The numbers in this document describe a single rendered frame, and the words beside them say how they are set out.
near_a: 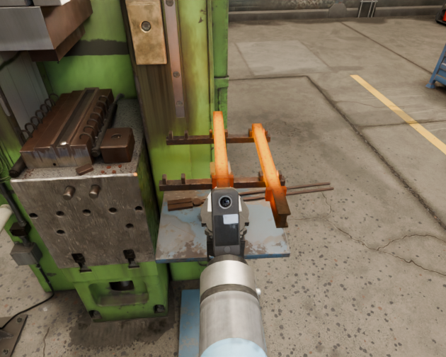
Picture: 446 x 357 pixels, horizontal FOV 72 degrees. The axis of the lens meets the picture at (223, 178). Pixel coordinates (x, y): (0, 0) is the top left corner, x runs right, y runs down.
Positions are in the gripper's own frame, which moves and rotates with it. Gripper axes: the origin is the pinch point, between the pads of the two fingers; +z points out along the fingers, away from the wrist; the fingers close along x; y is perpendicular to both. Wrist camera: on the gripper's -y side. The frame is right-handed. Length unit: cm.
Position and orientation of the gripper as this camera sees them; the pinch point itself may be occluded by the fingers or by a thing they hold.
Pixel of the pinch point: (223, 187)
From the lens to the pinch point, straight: 65.7
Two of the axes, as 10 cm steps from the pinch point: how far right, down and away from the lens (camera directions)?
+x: 10.0, -0.1, 0.4
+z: -0.4, -6.2, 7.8
